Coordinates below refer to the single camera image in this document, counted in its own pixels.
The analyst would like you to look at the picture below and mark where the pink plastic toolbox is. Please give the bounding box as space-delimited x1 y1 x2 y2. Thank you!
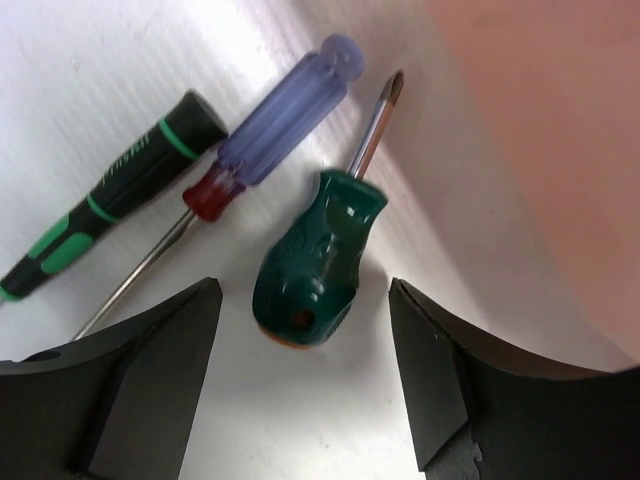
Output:
428 1 639 358

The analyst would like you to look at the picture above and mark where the thin green precision screwdriver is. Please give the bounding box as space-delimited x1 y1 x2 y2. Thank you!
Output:
1 90 228 301

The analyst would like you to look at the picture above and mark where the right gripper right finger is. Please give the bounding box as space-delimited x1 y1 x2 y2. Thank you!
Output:
389 279 639 479

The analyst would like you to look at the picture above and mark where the blue red long screwdriver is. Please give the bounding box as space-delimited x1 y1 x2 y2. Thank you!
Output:
72 34 365 341

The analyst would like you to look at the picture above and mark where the green orange stubby screwdriver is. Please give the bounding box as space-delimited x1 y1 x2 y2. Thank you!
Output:
252 71 404 349

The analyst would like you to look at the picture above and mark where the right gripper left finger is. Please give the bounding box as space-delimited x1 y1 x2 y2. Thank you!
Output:
1 278 223 479

